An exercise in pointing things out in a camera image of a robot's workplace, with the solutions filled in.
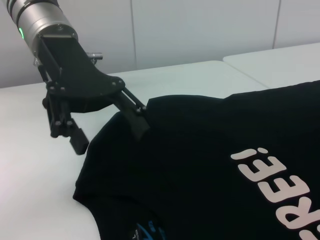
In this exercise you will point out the black t-shirt with FREE print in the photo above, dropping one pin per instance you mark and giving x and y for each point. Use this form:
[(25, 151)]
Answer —
[(200, 162)]

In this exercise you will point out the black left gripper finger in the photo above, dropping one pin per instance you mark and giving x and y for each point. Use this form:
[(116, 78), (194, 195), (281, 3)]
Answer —
[(137, 122), (77, 141)]

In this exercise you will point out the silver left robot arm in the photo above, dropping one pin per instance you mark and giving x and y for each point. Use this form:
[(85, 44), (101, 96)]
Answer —
[(37, 17)]

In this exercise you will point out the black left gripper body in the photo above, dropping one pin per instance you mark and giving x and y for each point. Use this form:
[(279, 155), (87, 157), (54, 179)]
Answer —
[(75, 72)]

